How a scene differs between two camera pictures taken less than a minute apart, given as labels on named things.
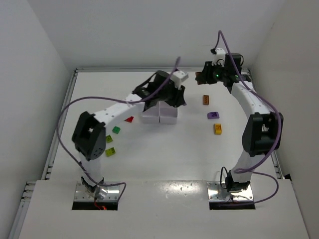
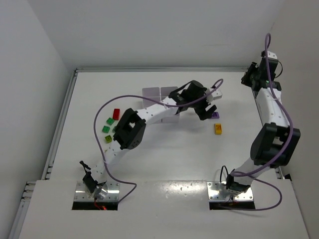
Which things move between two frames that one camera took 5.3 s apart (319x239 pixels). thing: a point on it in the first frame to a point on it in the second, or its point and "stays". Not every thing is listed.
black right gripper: [206, 75] to [249, 75]
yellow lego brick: [218, 129] stays
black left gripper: [178, 95] to [204, 109]
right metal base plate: [216, 193] stays
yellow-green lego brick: [108, 139] stays
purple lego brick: [213, 115] stays
